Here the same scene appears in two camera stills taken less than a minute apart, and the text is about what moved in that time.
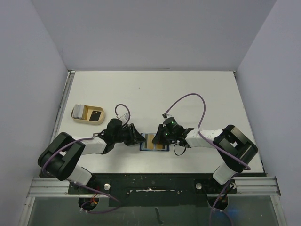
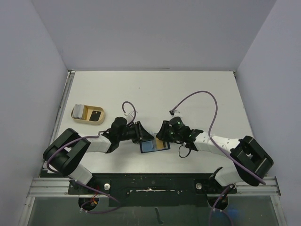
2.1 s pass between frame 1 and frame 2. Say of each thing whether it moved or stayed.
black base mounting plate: stayed
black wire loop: moved
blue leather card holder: stayed
